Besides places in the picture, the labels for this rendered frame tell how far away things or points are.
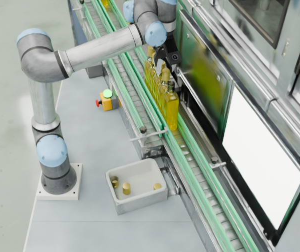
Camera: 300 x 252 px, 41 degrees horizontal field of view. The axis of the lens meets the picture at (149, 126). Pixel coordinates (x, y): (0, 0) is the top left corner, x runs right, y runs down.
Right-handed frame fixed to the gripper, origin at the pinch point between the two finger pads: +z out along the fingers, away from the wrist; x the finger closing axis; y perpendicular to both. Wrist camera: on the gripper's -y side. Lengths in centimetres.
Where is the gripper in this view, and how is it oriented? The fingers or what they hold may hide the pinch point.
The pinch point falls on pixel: (166, 72)
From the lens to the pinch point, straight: 166.4
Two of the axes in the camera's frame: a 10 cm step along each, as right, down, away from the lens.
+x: -9.4, 2.4, -2.3
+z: 0.0, 6.8, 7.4
